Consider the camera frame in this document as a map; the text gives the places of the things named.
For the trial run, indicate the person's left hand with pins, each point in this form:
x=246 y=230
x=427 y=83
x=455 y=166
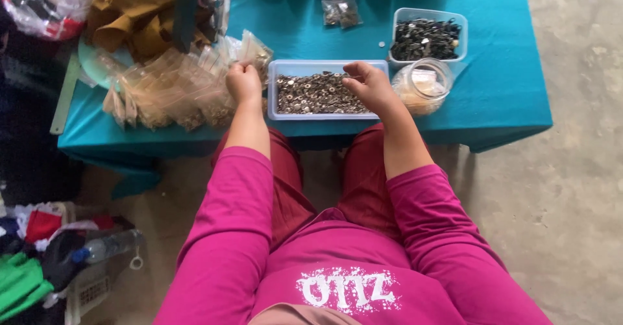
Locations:
x=243 y=84

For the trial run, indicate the person's right hand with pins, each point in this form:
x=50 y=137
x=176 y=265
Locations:
x=372 y=86

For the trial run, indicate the person's right fingers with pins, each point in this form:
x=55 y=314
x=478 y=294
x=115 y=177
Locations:
x=354 y=74

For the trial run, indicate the person's left fingers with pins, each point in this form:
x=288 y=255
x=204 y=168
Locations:
x=242 y=65

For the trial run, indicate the small clear zip bag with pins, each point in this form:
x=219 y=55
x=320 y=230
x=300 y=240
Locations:
x=255 y=52

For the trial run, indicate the clear rectangular plastic tray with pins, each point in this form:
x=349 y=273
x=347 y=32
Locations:
x=323 y=90

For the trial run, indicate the heap of metal snap buttons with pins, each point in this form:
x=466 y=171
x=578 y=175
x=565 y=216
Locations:
x=316 y=93

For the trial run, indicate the clear glass jar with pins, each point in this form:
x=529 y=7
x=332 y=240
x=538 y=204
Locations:
x=422 y=86

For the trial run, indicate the clear bag of metal parts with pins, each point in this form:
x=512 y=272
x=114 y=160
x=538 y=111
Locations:
x=339 y=4

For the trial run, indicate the heap of small clear bags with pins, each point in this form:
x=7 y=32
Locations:
x=170 y=89

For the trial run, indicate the heap of dark metal hooks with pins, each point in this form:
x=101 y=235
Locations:
x=426 y=40

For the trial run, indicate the clear plastic tub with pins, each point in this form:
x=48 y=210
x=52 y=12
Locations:
x=428 y=36

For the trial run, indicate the mustard yellow cloth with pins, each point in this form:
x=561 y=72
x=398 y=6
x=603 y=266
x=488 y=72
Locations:
x=138 y=16

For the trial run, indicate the person's dark red trousers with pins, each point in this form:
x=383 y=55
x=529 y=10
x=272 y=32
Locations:
x=316 y=183

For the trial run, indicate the teal tablecloth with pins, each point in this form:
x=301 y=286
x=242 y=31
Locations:
x=486 y=71

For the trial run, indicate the pale green round plate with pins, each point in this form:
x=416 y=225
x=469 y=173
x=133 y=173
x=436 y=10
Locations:
x=97 y=64

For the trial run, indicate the light green plastic ruler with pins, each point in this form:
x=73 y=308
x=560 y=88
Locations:
x=65 y=95

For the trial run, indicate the person's pink shirt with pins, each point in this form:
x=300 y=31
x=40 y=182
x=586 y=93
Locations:
x=340 y=261

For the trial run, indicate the plastic bag of clothes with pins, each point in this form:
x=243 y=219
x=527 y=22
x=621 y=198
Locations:
x=46 y=3

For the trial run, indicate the clear plastic water bottle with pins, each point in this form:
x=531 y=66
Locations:
x=109 y=247

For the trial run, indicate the red cloth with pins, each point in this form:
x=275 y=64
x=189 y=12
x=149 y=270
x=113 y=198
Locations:
x=44 y=225

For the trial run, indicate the white plastic basket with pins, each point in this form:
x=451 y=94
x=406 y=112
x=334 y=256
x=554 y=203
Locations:
x=92 y=286

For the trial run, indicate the green cloth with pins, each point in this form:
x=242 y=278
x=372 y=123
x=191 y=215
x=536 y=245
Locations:
x=22 y=286

